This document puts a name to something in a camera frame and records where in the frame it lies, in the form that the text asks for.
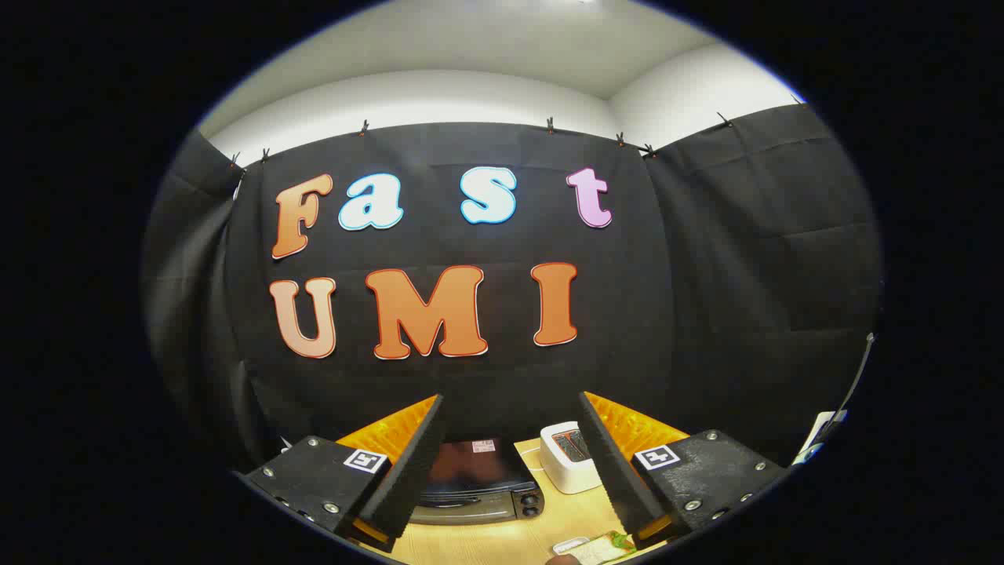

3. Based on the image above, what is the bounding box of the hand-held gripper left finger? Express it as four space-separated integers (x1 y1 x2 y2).
239 394 446 554

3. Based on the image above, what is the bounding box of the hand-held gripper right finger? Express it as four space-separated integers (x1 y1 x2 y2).
579 391 789 550

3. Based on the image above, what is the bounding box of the black toaster oven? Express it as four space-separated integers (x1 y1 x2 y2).
408 438 546 527

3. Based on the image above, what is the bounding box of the lettuce sandwich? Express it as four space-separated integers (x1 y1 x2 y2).
569 531 638 565

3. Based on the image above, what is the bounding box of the white pop-up toaster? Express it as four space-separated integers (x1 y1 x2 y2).
540 421 603 494

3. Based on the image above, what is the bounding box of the black strap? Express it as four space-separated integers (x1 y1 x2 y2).
816 334 875 440

